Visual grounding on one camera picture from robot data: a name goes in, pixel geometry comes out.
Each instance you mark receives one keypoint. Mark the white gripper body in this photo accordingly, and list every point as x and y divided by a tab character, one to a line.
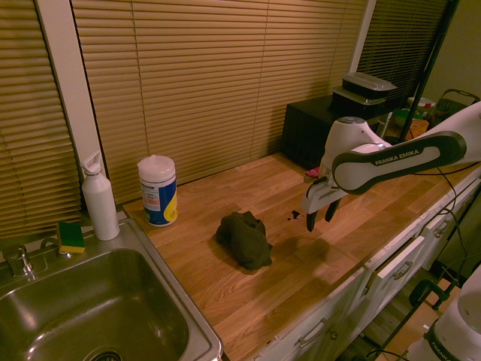
317	199

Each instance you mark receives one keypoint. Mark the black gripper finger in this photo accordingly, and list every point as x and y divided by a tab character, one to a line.
330	211
311	222

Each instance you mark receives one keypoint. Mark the dark cloth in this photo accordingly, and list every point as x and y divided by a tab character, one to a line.
246	242

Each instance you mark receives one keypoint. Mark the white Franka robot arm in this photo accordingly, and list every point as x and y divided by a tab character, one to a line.
394	165

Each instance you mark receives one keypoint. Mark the dark liquid spill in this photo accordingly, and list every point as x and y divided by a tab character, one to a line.
294	214

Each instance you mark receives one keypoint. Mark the small pink object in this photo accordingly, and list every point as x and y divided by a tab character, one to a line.
312	172

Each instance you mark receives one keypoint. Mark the black steel microwave oven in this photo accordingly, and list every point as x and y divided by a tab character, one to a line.
304	131

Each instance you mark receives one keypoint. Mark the open white drawer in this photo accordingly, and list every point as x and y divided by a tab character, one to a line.
400	252

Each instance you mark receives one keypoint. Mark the black lidded food container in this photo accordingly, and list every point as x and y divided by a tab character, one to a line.
366	84
353	102

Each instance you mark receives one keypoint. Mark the round cabinet knob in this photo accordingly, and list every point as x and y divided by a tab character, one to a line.
332	333

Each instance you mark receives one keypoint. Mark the orange box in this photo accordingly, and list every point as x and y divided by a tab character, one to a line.
419	128

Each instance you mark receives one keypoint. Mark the black clamp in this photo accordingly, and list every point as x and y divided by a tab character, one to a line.
432	295

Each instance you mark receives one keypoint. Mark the white plastic tub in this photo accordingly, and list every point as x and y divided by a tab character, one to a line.
422	103

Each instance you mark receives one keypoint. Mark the disinfecting wipes canister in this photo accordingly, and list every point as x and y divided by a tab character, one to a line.
158	192

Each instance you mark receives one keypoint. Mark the wide beige window blind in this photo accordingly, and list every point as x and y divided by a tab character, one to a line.
210	82

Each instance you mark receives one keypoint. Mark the dark window blind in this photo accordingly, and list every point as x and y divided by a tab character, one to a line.
394	45

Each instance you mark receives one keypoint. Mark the white cup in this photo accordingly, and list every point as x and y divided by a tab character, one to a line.
99	203

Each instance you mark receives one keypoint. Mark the stainless steel sink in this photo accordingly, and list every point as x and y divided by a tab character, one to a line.
94	301

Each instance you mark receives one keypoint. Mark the green and yellow sponge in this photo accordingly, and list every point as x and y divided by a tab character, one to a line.
70	238

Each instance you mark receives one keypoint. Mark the chrome faucet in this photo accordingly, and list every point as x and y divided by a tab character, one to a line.
17	259

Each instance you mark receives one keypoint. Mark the black camera stand pole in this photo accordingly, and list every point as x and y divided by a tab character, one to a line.
428	71

